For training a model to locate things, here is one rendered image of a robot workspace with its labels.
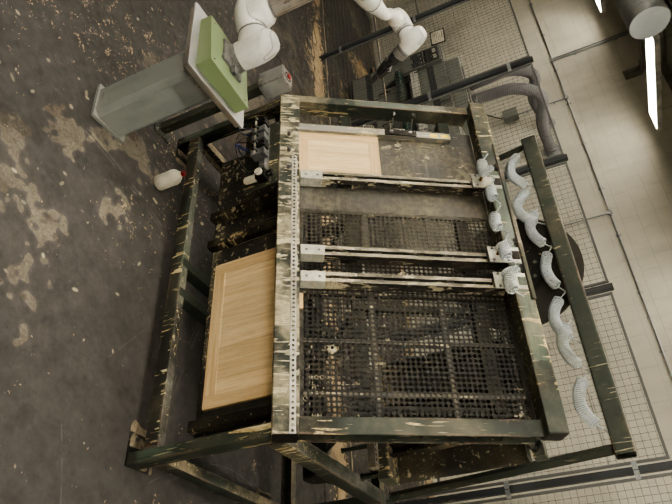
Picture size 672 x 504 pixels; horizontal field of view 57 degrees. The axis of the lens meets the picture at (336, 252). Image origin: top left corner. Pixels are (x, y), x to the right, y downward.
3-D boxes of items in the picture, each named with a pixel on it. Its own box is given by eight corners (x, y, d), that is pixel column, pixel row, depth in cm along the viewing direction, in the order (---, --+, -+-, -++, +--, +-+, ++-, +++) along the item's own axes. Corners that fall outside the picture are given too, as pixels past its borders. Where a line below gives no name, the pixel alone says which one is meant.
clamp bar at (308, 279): (299, 274, 319) (303, 247, 300) (520, 284, 333) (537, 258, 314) (299, 291, 313) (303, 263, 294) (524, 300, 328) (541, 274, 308)
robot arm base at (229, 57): (221, 61, 316) (230, 57, 315) (222, 37, 330) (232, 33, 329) (239, 88, 329) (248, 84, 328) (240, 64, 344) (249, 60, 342)
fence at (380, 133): (298, 128, 384) (299, 123, 381) (447, 138, 396) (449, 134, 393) (298, 133, 381) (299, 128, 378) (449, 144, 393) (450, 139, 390)
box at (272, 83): (257, 74, 381) (283, 63, 375) (267, 88, 390) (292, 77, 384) (256, 86, 374) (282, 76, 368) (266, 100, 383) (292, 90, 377)
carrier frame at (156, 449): (178, 138, 421) (285, 95, 395) (277, 247, 523) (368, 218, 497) (124, 465, 291) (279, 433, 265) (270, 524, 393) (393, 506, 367)
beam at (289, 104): (279, 106, 402) (280, 93, 394) (298, 108, 404) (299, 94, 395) (269, 443, 272) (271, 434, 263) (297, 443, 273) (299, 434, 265)
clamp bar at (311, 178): (299, 175, 360) (303, 145, 341) (496, 187, 375) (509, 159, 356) (299, 188, 354) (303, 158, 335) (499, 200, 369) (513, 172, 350)
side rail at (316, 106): (298, 108, 404) (299, 95, 395) (461, 120, 417) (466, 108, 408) (298, 114, 400) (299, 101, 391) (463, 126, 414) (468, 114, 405)
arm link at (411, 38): (413, 58, 364) (404, 42, 369) (432, 39, 355) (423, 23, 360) (402, 53, 356) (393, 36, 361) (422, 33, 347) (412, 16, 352)
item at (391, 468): (369, 357, 363) (513, 322, 336) (378, 367, 374) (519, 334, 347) (377, 479, 322) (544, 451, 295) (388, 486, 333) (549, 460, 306)
